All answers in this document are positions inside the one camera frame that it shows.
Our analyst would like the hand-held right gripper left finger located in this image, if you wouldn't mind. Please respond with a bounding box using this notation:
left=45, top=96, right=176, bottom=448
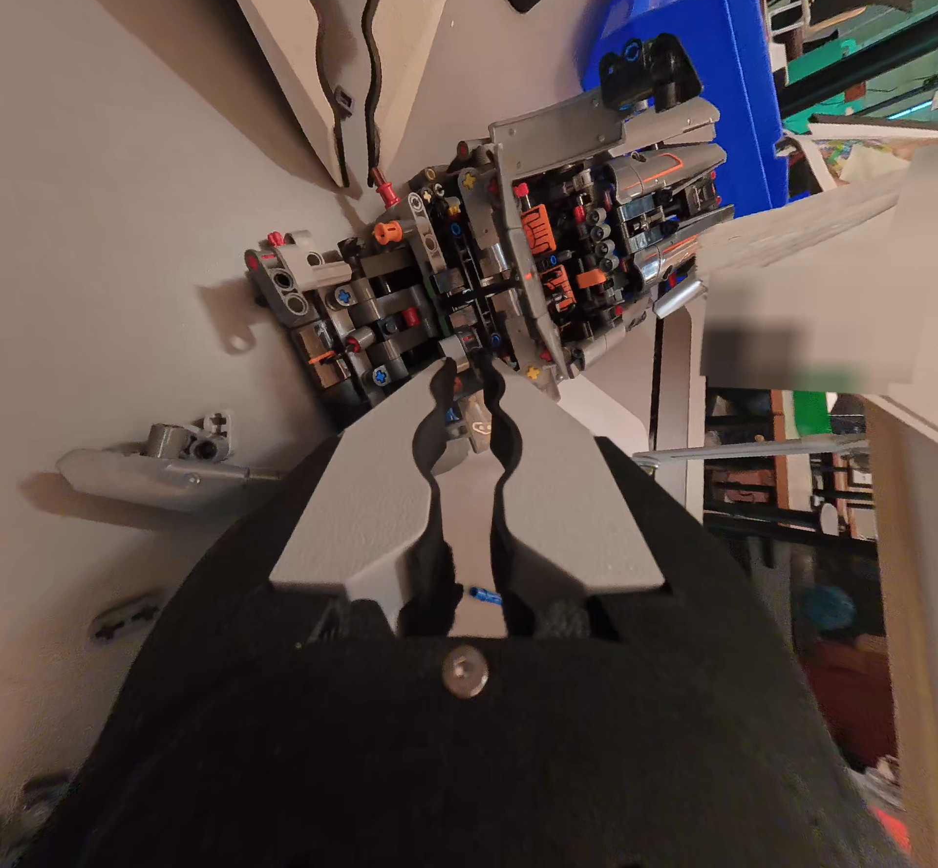
left=270, top=359, right=464, bottom=638

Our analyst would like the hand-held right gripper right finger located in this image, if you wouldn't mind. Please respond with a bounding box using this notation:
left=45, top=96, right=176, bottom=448
left=476, top=355, right=666, bottom=638

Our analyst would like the grey lego car model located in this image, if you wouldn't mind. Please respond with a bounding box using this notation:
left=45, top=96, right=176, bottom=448
left=244, top=33, right=737, bottom=455

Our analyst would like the grey lego panel assembly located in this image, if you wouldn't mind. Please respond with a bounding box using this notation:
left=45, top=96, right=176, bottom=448
left=57, top=410, right=283, bottom=513

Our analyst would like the white book stand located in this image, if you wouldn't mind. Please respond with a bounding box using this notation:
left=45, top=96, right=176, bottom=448
left=553, top=300, right=708, bottom=517

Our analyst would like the blue storage bin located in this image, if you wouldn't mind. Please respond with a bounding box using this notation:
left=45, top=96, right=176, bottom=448
left=582, top=0, right=789, bottom=220

